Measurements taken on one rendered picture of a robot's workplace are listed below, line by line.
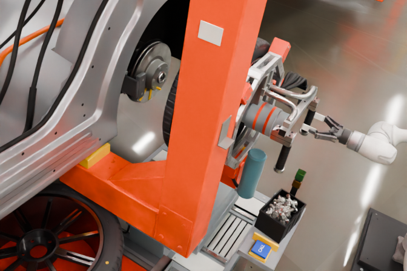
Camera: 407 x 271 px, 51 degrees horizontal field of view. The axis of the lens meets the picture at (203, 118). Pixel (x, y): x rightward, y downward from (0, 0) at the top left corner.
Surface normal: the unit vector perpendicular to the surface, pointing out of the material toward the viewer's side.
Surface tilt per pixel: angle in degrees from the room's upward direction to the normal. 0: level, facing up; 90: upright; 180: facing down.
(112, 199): 90
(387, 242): 3
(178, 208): 90
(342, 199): 0
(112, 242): 0
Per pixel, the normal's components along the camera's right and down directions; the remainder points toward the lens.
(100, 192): -0.50, 0.44
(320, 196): 0.16, -0.80
